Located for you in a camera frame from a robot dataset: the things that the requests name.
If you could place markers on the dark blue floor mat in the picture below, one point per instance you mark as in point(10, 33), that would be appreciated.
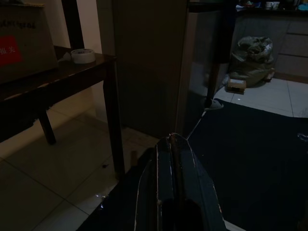
point(252, 156)

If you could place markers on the green plastic garbage bag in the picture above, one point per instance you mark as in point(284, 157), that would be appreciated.
point(252, 62)

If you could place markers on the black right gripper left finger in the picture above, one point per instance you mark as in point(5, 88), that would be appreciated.
point(154, 192)

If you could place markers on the small cardboard box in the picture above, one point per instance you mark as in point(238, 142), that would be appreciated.
point(237, 85)

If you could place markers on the grey kitchen base cabinet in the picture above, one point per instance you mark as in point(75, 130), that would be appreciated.
point(296, 48)

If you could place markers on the grey slipper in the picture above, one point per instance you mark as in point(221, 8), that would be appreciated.
point(215, 104)

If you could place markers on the tall grey refrigerator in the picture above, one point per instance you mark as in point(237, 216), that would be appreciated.
point(149, 72)

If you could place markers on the dark wooden table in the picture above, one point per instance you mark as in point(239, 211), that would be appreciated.
point(72, 74)

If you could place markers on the cardboard box with red label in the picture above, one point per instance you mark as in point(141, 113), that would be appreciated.
point(29, 43)

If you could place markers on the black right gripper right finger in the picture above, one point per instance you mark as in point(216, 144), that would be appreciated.
point(197, 192)

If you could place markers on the white tape roll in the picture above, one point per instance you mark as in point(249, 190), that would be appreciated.
point(83, 57)

